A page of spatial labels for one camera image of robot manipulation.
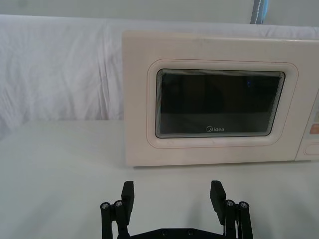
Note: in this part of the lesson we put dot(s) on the white table cloth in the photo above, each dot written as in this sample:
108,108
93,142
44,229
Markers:
62,174

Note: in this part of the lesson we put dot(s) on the white curtain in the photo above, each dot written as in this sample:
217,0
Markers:
59,69

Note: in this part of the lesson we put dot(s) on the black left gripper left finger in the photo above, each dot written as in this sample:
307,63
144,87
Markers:
127,199

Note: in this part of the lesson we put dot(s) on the cream microwave oven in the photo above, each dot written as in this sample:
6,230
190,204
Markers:
139,99

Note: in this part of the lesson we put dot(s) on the grey striped post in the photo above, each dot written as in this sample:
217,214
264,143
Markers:
259,12

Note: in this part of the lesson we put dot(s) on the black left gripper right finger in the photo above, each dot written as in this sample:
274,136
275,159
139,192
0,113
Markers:
218,199

